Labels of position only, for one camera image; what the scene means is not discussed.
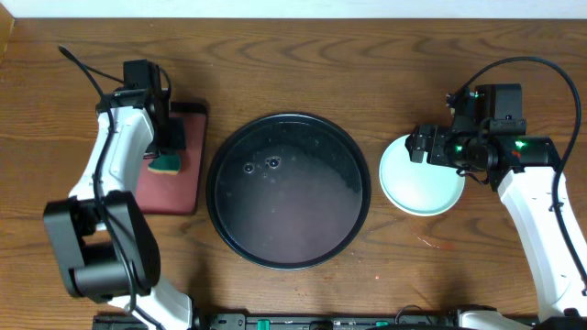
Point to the rectangular black tray red liner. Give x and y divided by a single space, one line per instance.
163 194

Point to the light blue plate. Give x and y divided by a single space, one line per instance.
417 188

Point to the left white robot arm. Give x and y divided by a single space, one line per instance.
103 244

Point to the round black tray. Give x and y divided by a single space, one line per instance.
288 191

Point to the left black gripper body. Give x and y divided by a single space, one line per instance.
173 138

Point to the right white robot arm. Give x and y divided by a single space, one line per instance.
525 172

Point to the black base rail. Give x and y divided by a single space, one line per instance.
239 321

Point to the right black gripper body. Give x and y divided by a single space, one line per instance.
445 142

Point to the green and yellow sponge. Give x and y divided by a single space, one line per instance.
166 164

